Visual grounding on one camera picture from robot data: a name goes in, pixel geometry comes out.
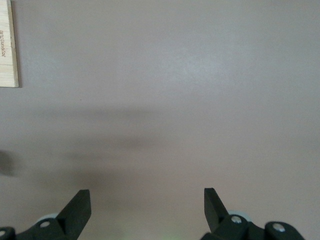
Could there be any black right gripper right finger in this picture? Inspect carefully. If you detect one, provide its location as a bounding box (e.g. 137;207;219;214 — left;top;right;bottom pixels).
202;187;305;240

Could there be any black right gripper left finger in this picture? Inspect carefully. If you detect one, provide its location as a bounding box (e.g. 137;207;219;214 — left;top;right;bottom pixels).
0;189;92;240

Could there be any brown table cover mat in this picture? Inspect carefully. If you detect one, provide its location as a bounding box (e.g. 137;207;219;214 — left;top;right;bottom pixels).
0;0;320;240

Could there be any bamboo cutting board metal handle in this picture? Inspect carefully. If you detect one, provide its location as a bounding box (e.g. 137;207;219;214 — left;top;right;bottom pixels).
0;0;20;89

